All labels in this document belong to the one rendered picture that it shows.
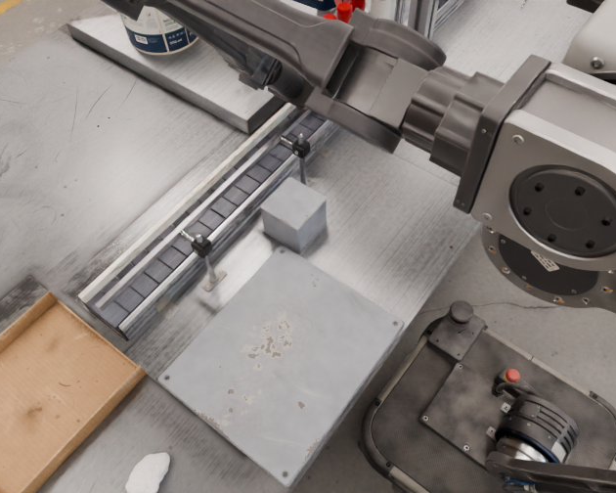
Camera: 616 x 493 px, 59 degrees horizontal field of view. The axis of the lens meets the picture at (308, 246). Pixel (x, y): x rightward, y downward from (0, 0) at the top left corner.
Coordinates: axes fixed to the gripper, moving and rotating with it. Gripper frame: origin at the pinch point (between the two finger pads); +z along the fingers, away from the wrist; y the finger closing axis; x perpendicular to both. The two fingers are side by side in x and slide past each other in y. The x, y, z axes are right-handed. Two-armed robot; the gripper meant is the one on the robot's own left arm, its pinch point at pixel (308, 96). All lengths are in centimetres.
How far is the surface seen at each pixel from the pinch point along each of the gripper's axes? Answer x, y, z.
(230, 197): 26.7, -1.0, -13.8
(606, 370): 31, -96, 94
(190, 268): 41.6, -5.1, -22.8
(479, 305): 34, -51, 92
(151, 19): 0.3, 45.2, -6.6
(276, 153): 14.4, -1.1, -4.3
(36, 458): 76, -8, -47
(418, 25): -23.4, -15.2, 2.0
